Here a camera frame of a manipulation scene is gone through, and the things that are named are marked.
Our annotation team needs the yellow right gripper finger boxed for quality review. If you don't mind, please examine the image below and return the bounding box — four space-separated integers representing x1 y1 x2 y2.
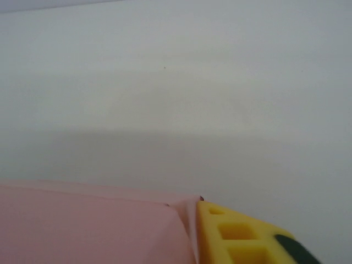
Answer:
195 200 323 264

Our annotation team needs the pink cloth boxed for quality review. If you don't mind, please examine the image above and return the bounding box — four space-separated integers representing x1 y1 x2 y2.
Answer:
0 179 201 264

